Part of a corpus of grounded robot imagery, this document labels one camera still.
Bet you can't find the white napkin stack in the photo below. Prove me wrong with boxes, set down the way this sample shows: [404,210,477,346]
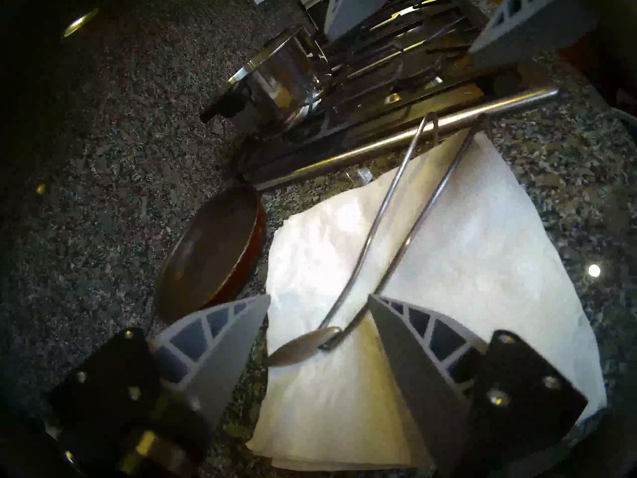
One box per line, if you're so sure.
[246,131,608,472]

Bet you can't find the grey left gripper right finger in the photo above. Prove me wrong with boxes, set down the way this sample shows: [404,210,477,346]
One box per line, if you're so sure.
[368,294,589,478]

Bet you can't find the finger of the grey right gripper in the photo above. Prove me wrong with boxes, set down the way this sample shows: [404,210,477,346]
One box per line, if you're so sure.
[468,0,598,69]
[323,0,399,42]

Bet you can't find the stainless steel pot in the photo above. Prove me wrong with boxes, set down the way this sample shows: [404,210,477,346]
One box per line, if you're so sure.
[199,24,331,134]

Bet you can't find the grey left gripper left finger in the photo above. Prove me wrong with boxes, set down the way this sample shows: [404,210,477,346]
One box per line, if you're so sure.
[50,294,272,428]

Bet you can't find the steel gas stove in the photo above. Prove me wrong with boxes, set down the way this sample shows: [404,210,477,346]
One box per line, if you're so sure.
[234,0,560,191]

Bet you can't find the red frying pan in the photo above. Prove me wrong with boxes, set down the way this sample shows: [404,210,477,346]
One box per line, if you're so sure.
[153,183,267,323]

